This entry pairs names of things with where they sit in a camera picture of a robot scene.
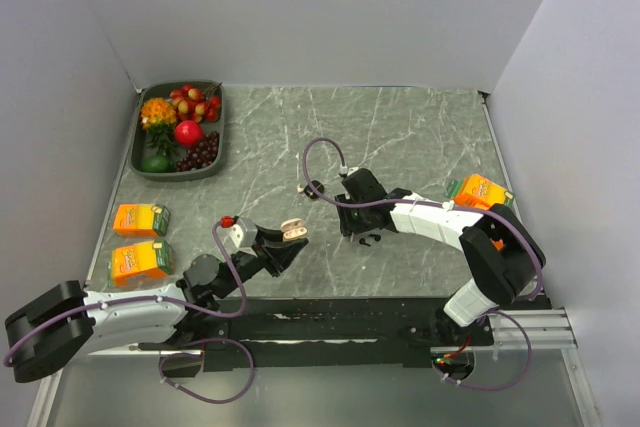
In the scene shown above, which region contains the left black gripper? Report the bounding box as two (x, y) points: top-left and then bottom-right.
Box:
(213, 224), (308, 299)

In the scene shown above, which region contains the beige earbud charging case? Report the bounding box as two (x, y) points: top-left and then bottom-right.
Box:
(280, 218), (308, 241)

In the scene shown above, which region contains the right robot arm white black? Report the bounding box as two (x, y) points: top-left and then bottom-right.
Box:
(335, 169), (546, 346)

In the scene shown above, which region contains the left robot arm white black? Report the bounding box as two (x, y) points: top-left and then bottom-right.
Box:
(3, 216), (309, 383)

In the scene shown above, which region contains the black earbud charging case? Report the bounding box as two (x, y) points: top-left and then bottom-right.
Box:
(303, 180), (325, 200)

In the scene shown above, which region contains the dark grape bunch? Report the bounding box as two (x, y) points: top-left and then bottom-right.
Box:
(176, 132), (220, 172)

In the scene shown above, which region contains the orange juice box upper right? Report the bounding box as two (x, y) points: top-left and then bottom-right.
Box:
(444, 173), (515, 210)

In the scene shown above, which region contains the orange juice box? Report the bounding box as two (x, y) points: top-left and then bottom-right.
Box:
(109, 239), (175, 287)
(113, 203), (171, 237)
(444, 173), (515, 210)
(492, 239), (505, 251)

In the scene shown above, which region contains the orange juice box upper left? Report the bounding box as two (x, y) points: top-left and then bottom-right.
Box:
(113, 203), (171, 237)

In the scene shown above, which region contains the orange juice box lower left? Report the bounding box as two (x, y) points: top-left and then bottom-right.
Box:
(109, 239), (175, 287)

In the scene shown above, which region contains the red apple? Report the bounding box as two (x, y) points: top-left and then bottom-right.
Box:
(174, 120), (205, 147)

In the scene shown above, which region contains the green avocado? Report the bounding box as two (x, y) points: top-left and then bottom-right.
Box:
(140, 154), (174, 173)

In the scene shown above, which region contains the orange juice box lower right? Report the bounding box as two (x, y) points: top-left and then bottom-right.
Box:
(492, 239), (505, 251)

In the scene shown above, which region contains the dark grey fruit tray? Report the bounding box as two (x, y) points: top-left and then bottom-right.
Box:
(129, 80), (225, 182)

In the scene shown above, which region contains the red cherry bunch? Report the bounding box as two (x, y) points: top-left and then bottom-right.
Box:
(169, 83), (222, 123)

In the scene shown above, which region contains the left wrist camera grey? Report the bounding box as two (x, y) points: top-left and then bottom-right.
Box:
(220, 217), (258, 253)

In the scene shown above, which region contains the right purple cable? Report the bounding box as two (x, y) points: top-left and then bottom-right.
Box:
(301, 137), (547, 392)

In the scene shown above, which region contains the aluminium frame rail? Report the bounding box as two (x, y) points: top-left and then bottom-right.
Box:
(489, 309), (577, 350)

